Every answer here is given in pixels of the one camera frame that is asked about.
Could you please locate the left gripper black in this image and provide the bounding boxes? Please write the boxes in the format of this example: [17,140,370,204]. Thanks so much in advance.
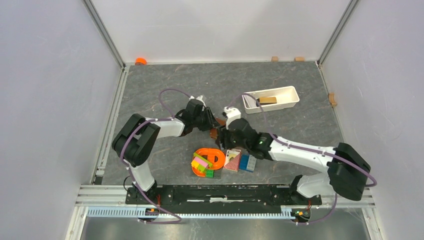
[192,106,220,132]

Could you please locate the white plastic tray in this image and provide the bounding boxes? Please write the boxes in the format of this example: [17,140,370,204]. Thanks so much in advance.
[242,86,300,114]

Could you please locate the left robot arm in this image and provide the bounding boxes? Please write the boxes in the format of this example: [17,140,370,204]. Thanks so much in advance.
[111,98,220,204]

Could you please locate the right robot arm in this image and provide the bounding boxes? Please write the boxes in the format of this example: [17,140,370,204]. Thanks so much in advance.
[216,118,372,204]

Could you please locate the playing card box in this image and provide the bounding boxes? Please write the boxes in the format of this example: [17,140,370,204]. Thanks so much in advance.
[223,149,242,172]

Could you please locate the blue building brick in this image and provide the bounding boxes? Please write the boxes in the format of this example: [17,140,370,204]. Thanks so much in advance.
[239,154,250,171]

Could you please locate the orange plastic loop toy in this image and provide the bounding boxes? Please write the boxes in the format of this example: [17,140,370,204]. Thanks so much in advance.
[191,148,226,178]

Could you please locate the pink yellow brick stack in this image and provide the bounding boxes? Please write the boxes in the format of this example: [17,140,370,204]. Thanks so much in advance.
[191,153,213,173]

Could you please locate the dark grey building brick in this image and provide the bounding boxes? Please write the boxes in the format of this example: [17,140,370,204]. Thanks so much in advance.
[213,169,222,179]

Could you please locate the green building brick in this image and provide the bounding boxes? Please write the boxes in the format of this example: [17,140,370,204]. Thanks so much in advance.
[204,169,215,179]

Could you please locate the orange round cap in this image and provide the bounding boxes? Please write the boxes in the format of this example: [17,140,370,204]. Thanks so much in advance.
[134,57,147,66]

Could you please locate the wooden block right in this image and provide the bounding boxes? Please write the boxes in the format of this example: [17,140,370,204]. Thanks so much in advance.
[294,56,305,62]

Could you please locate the wooden curved piece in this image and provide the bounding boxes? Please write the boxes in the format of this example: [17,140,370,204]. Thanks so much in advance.
[328,92,338,108]

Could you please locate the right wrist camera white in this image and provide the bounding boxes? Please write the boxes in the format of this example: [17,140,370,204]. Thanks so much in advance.
[223,106,241,130]

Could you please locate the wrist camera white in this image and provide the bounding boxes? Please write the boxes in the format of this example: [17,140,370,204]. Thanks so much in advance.
[195,95,207,108]
[223,106,241,130]

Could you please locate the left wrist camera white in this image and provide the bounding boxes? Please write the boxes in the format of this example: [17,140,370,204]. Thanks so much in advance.
[195,95,207,108]

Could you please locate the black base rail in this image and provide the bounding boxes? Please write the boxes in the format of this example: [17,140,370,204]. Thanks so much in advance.
[125,184,323,215]

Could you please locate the white cable comb strip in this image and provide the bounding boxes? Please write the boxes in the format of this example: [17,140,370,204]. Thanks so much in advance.
[87,206,295,220]

